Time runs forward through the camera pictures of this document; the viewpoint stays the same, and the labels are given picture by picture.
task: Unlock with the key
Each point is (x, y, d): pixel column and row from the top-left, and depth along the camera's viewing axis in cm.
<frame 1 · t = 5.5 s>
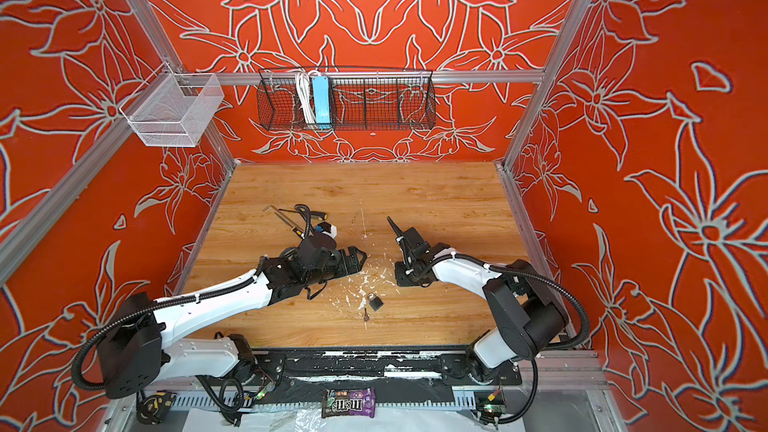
left hand: (357, 258, 80), fingers open
right hand: (395, 278, 88), fingers closed
dark padlock near: (375, 301, 85), on the table
small key near: (366, 316, 83), on the table
small black yellow screwdriver: (295, 230, 101), on the table
metal hex key: (271, 206, 109), on the table

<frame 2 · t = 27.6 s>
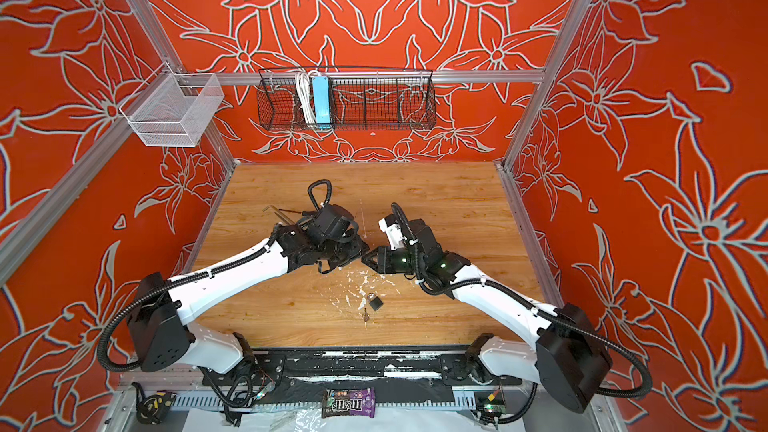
left hand: (369, 247, 77), fingers open
right hand: (359, 261, 74), fingers closed
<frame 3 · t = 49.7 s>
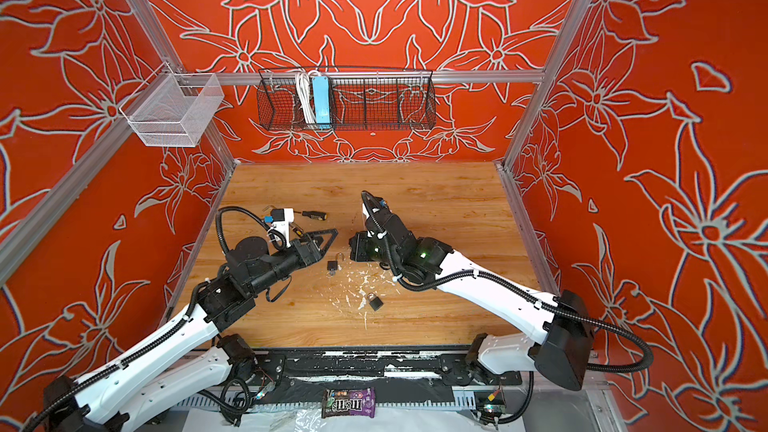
left hand: (330, 235, 68), fingers open
right hand: (341, 242, 71), fingers closed
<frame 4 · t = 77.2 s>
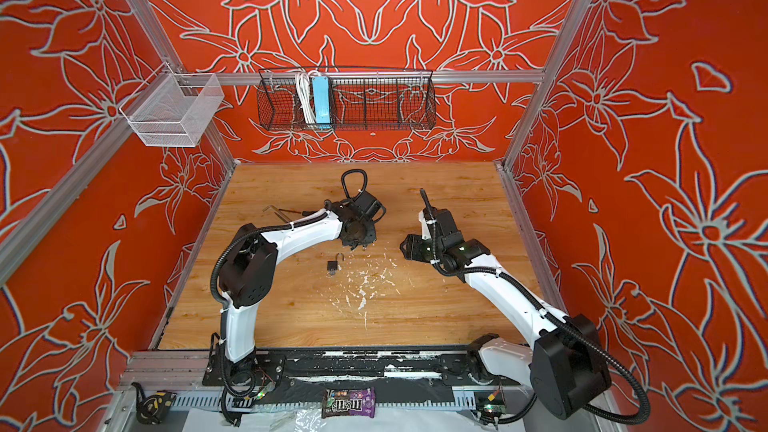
left hand: (369, 234, 93), fingers open
right hand: (402, 245, 82), fingers open
